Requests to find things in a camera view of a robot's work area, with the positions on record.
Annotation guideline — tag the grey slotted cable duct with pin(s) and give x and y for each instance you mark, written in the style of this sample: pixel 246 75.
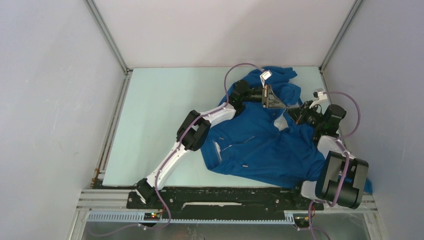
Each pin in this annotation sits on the grey slotted cable duct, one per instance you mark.
pixel 146 217

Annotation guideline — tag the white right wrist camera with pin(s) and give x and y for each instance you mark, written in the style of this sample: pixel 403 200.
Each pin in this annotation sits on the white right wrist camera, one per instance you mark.
pixel 319 95

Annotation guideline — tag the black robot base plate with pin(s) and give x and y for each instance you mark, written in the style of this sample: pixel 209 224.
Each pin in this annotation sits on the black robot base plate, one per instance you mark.
pixel 263 203

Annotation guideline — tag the blue zip-up jacket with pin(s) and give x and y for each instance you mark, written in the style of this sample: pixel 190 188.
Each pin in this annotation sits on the blue zip-up jacket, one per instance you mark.
pixel 265 145

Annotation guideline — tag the aluminium corner frame post left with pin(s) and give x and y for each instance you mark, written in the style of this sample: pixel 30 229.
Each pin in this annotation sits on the aluminium corner frame post left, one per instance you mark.
pixel 105 32

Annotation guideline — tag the aluminium corner frame post right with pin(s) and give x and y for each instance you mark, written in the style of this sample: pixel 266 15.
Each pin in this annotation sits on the aluminium corner frame post right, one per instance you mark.
pixel 357 4

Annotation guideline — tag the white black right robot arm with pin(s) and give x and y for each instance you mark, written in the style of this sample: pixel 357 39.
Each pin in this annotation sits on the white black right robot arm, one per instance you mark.
pixel 343 177

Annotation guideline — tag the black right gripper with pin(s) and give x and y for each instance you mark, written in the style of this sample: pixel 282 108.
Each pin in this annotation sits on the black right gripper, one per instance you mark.
pixel 298 113

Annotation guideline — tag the aluminium corner frame post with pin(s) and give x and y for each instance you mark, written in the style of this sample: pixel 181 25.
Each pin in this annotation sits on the aluminium corner frame post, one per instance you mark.
pixel 357 4
pixel 105 32

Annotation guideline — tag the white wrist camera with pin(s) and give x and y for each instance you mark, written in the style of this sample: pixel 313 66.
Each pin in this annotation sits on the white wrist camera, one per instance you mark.
pixel 319 95
pixel 265 75

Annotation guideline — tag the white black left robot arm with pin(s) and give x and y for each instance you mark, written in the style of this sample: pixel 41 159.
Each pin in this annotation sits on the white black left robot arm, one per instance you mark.
pixel 195 128

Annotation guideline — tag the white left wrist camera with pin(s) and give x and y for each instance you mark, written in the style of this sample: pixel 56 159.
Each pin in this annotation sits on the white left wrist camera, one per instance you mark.
pixel 265 75

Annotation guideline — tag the aluminium front frame rail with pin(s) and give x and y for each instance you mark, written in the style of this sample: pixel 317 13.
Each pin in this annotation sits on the aluminium front frame rail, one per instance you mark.
pixel 116 200

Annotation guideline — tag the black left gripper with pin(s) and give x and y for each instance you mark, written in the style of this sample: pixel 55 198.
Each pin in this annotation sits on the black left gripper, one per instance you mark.
pixel 269 99

